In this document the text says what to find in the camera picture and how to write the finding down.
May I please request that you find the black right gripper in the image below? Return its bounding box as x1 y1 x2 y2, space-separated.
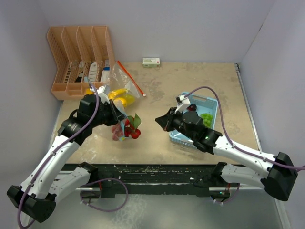
155 107 196 141

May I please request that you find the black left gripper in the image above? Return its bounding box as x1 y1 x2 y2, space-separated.
90 99 126 128

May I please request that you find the yellow mango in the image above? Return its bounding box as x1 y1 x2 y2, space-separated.
116 97 128 107

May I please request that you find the yellow banana bunch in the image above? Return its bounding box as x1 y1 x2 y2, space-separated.
108 88 128 100

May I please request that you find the clear orange-zipper bag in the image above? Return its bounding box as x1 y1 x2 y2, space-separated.
106 61 146 106

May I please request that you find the light blue plastic basket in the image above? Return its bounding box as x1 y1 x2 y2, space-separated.
169 94 218 148

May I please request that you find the green grape bunch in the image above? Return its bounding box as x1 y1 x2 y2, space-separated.
200 113 213 128

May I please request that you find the clear blue-zipper bag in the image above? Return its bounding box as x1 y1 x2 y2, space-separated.
111 100 130 142

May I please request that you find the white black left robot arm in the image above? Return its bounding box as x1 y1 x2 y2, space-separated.
7 94 126 229

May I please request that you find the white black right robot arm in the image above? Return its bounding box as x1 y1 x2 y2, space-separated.
155 107 298 201

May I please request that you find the yellow grey eraser block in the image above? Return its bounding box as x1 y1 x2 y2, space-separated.
85 88 94 95

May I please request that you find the white blue boxed item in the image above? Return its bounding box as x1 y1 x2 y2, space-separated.
100 60 110 83

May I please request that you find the white striped card pack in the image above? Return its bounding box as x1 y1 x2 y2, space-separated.
88 62 98 82

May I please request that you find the black grey scraper tool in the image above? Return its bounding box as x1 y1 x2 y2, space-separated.
74 61 84 83

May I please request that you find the green white small box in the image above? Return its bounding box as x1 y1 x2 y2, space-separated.
142 57 160 68

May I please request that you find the peach desk organizer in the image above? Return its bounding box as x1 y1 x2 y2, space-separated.
47 25 116 101

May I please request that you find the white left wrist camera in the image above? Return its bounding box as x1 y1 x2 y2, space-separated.
97 85 110 103

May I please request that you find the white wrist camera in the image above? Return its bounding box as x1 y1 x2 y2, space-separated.
174 95 191 114
97 85 110 103

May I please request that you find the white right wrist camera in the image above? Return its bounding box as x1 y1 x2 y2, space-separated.
174 95 191 114

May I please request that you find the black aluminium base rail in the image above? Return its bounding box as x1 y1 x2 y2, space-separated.
54 163 281 198

